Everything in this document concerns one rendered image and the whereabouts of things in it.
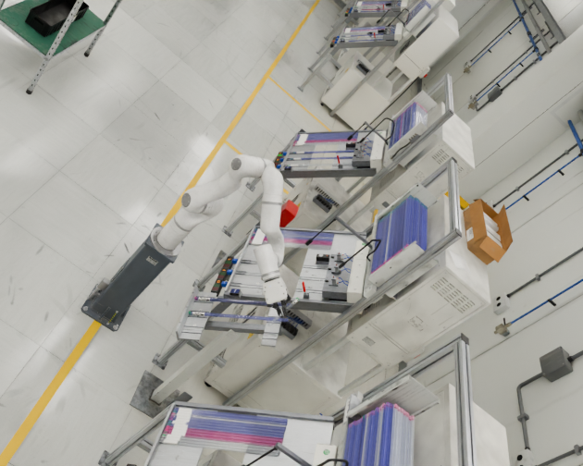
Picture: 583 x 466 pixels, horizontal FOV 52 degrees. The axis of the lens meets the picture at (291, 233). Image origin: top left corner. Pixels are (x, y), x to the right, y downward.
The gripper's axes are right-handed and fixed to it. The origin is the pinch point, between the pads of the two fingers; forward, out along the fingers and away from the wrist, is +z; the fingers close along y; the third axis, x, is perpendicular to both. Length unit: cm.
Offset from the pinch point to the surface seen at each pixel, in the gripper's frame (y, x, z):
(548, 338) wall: 113, 178, 65
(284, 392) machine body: -44, 91, 43
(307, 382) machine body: -27, 86, 40
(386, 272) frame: 45, 39, -4
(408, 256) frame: 58, 34, -8
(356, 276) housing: 26, 61, -8
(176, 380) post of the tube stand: -84, 43, 16
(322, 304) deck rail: 5, 52, 1
